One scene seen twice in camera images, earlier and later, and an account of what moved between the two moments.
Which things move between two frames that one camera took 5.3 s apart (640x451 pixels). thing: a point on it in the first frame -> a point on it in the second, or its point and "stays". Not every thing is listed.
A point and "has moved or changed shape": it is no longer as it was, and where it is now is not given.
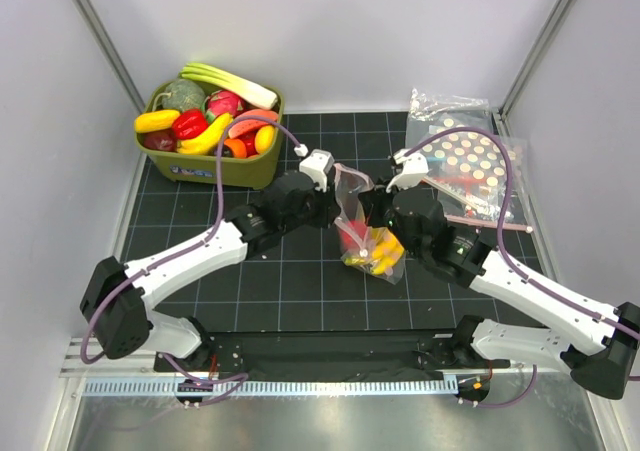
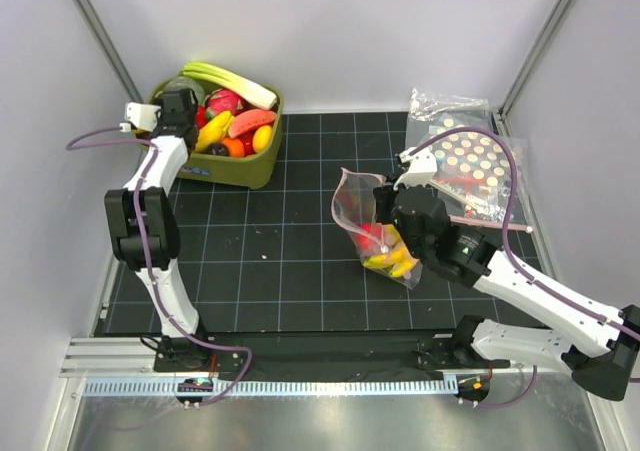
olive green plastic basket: (202, 169) stays
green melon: (183, 94) stays
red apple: (353, 233) -> (369, 239)
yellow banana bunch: (386, 251) has moved or changed shape
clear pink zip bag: (375, 251) has moved or changed shape
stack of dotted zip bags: (469, 171) stays
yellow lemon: (264, 138) stays
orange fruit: (238, 147) stays
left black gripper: (328, 208) -> (160, 119)
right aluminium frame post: (538, 50) stays
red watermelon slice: (243, 126) stays
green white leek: (232, 86) stays
